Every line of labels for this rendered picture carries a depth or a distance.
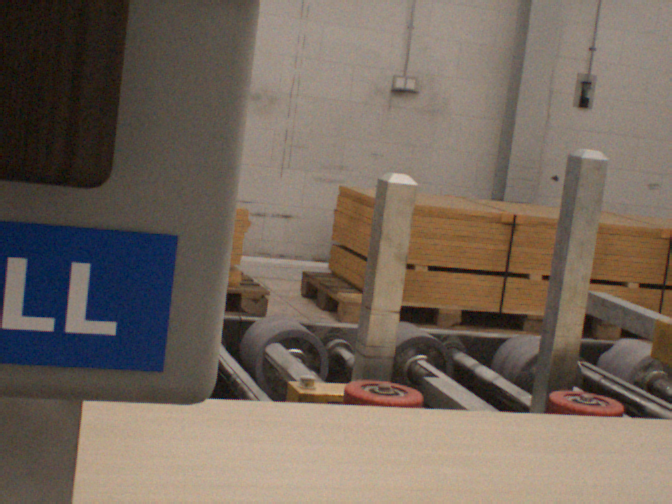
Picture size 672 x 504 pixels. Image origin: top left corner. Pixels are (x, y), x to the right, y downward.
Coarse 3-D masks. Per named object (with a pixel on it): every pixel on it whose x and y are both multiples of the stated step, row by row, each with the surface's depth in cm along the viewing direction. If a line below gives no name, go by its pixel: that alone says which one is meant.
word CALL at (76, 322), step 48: (0, 240) 17; (48, 240) 17; (96, 240) 18; (144, 240) 18; (0, 288) 17; (48, 288) 17; (96, 288) 18; (144, 288) 18; (0, 336) 17; (48, 336) 18; (96, 336) 18; (144, 336) 18
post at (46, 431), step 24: (0, 408) 19; (24, 408) 19; (48, 408) 20; (72, 408) 20; (0, 432) 19; (24, 432) 20; (48, 432) 20; (72, 432) 20; (0, 456) 19; (24, 456) 20; (48, 456) 20; (72, 456) 20; (0, 480) 20; (24, 480) 20; (48, 480) 20; (72, 480) 20
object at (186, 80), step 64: (192, 0) 17; (256, 0) 18; (128, 64) 17; (192, 64) 18; (128, 128) 17; (192, 128) 18; (0, 192) 17; (64, 192) 17; (128, 192) 18; (192, 192) 18; (192, 256) 18; (192, 320) 18; (0, 384) 18; (64, 384) 18; (128, 384) 18; (192, 384) 18
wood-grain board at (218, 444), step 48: (96, 432) 102; (144, 432) 103; (192, 432) 105; (240, 432) 107; (288, 432) 109; (336, 432) 111; (384, 432) 113; (432, 432) 115; (480, 432) 117; (528, 432) 119; (576, 432) 122; (624, 432) 124; (96, 480) 90; (144, 480) 92; (192, 480) 93; (240, 480) 94; (288, 480) 96; (336, 480) 97; (384, 480) 99; (432, 480) 100; (480, 480) 102; (528, 480) 104; (576, 480) 105; (624, 480) 107
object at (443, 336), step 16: (224, 320) 188; (240, 320) 190; (256, 320) 190; (224, 336) 189; (240, 336) 189; (320, 336) 193; (352, 336) 195; (432, 336) 199; (448, 336) 200; (464, 336) 201; (480, 336) 201; (496, 336) 202; (512, 336) 203; (480, 352) 202; (592, 352) 208; (224, 384) 190; (464, 384) 202; (272, 400) 193; (496, 400) 204
